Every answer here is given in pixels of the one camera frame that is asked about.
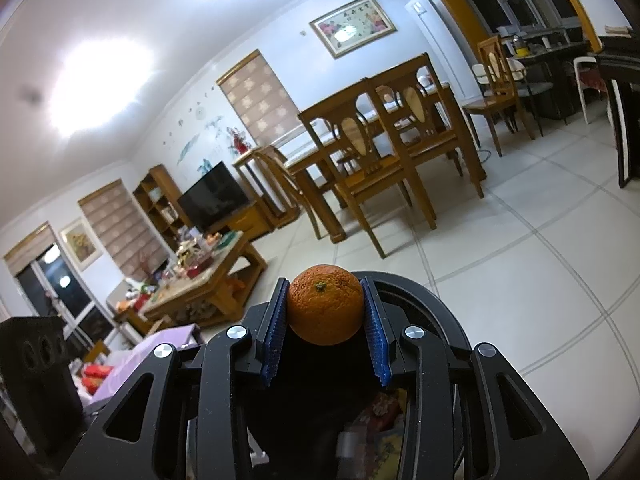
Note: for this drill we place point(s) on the flat screen television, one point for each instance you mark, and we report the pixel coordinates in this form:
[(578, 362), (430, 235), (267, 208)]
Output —
[(215, 200)]

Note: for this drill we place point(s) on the tall wooden side stand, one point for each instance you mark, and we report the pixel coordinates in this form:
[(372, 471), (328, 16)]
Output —
[(260, 160)]

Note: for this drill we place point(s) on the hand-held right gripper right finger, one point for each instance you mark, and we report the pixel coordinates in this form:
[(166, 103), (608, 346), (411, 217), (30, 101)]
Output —
[(372, 340)]

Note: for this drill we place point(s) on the red hanging wall decoration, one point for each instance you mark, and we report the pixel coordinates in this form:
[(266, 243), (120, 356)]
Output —
[(237, 140)]

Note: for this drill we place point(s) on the white floor air conditioner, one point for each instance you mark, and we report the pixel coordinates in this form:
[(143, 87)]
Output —
[(435, 40)]

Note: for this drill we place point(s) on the wooden bookshelf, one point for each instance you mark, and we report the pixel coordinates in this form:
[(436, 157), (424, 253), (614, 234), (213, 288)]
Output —
[(155, 195)]

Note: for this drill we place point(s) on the wooden television cabinet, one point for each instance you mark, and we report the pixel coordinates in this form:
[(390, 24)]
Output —
[(250, 220)]

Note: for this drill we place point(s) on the framed floral picture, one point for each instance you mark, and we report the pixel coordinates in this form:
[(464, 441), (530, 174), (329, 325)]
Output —
[(352, 25)]

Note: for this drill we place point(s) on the red snack packets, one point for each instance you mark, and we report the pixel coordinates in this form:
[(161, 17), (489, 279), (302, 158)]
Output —
[(97, 377)]

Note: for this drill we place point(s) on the wooden dining chair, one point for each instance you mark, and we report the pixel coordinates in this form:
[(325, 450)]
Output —
[(425, 130), (370, 185), (495, 90)]

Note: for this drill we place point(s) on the purple cloth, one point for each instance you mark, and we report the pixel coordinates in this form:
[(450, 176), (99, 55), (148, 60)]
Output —
[(150, 345)]

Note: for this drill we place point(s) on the white plastic chair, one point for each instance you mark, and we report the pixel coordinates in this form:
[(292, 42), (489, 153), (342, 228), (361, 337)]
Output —
[(585, 85)]

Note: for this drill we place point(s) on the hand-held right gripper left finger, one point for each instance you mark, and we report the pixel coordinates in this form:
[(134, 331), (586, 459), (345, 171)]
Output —
[(272, 335)]

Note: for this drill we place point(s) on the wooden coffee table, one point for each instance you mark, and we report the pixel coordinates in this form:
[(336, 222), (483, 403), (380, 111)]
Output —
[(220, 280)]

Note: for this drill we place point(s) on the dark desk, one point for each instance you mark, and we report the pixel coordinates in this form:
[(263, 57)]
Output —
[(550, 75)]

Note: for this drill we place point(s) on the balcony glass door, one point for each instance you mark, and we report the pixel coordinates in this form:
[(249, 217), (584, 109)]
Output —
[(55, 285)]

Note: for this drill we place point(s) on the brown patterned roller blind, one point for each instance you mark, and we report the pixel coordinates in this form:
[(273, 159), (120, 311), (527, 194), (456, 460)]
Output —
[(257, 100)]

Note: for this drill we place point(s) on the wooden dining table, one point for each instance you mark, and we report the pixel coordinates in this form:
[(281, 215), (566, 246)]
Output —
[(310, 157)]

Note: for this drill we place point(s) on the black round trash bin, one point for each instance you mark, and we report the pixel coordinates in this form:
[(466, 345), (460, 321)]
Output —
[(430, 310)]

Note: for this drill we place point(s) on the wide brown roller blind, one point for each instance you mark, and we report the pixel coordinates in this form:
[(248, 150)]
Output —
[(120, 230)]

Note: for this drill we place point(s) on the orange mandarin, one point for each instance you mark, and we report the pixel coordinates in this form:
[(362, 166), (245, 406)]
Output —
[(325, 310)]

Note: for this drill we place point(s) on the curved back wooden chair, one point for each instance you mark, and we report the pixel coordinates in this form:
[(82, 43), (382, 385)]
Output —
[(285, 180)]

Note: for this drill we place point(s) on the clutter of small table things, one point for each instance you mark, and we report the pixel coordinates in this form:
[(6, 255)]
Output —
[(195, 255)]

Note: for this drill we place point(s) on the small framed flower picture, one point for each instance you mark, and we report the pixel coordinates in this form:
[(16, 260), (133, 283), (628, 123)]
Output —
[(80, 245)]

